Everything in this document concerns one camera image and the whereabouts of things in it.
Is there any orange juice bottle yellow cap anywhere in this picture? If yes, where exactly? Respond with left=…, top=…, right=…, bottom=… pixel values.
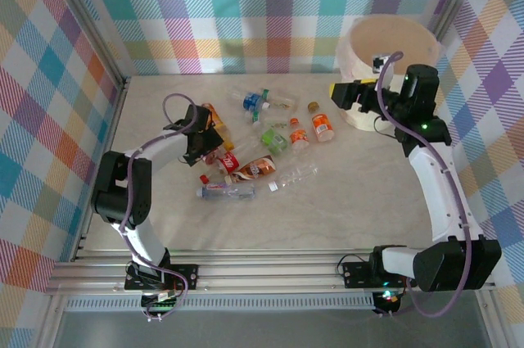
left=202, top=102, right=235, bottom=151

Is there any red cola bottle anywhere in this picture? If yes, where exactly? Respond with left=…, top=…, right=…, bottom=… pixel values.
left=203, top=150, right=243, bottom=176

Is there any orange label bottle brown cap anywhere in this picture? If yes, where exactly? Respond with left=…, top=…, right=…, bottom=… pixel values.
left=306, top=101, right=337, bottom=143

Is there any brown label plastic bottle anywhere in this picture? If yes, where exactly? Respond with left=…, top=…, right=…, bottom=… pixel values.
left=226, top=154, right=278, bottom=184

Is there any purple label bottle red cap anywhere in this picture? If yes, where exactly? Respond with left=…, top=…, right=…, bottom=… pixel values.
left=198, top=174, right=258, bottom=202

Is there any green label plastic bottle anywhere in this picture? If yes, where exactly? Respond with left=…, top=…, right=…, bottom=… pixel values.
left=260, top=127, right=288, bottom=157

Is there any small orange bottle orange cap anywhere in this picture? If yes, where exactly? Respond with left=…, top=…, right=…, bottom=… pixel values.
left=288, top=116, right=311, bottom=154

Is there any cream round bin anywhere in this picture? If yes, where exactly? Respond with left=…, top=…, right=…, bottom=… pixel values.
left=335, top=15, right=442, bottom=132

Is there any clear bottle blue label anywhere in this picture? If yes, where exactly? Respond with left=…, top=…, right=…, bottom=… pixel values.
left=228, top=86, right=272, bottom=112

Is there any plaid cloth backdrop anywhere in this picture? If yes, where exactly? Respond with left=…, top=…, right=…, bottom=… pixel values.
left=0, top=0, right=124, bottom=348
left=429, top=0, right=524, bottom=348
left=52, top=0, right=472, bottom=77

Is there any green left controller board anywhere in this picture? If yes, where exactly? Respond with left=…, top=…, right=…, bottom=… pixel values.
left=140, top=289, right=183, bottom=323

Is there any right controller board with LED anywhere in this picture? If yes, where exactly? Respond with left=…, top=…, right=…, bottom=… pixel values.
left=374, top=288, right=404, bottom=319

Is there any aluminium side rail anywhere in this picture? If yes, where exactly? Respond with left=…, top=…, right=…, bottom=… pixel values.
left=71, top=77, right=132, bottom=263

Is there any aluminium front rail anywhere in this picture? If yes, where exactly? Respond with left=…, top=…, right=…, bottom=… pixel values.
left=44, top=257, right=496, bottom=296

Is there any grey slotted cable duct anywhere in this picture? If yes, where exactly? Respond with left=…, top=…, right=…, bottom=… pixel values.
left=65, top=297, right=377, bottom=312

